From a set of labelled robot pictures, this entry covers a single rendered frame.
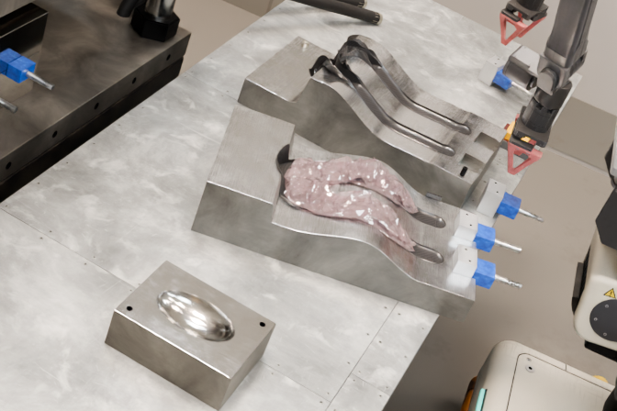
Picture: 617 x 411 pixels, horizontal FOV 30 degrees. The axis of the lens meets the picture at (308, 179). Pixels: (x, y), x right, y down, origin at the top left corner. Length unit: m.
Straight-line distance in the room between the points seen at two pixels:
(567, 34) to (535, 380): 1.07
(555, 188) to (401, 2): 1.36
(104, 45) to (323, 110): 0.49
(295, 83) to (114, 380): 0.88
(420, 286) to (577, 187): 2.28
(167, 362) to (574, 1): 0.90
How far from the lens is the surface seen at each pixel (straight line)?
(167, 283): 1.76
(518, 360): 2.89
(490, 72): 2.78
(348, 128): 2.26
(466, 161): 2.32
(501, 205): 2.31
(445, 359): 3.22
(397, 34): 2.84
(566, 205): 4.10
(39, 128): 2.15
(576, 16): 2.01
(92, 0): 2.59
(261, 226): 1.95
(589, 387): 2.93
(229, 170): 1.96
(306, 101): 2.28
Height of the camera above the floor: 2.03
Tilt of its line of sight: 34 degrees down
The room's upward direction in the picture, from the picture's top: 22 degrees clockwise
